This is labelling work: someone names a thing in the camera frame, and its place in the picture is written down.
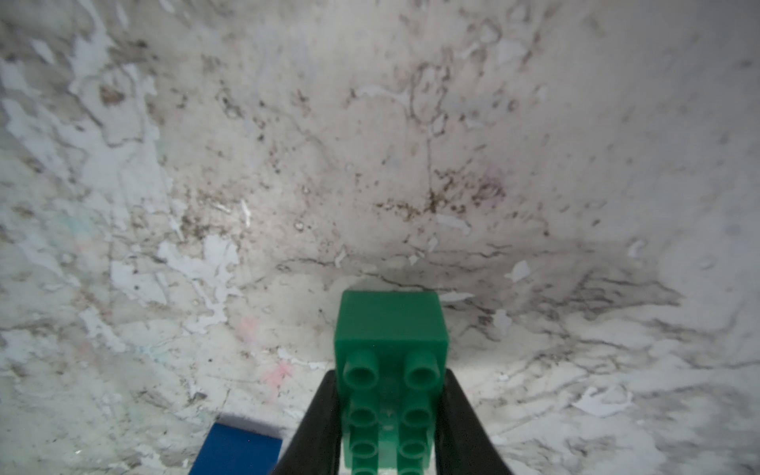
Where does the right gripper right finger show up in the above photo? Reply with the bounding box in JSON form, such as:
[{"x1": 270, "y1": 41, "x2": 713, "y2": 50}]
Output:
[{"x1": 435, "y1": 369, "x2": 514, "y2": 475}]

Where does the blue small lego brick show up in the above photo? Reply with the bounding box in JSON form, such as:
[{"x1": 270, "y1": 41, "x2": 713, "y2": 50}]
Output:
[{"x1": 189, "y1": 423, "x2": 283, "y2": 475}]

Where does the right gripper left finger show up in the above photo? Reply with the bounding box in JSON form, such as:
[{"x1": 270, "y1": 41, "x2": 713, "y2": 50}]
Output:
[{"x1": 271, "y1": 370, "x2": 342, "y2": 475}]

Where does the green lego brick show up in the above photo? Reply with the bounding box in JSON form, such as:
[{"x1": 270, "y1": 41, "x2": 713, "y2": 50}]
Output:
[{"x1": 334, "y1": 290, "x2": 449, "y2": 474}]

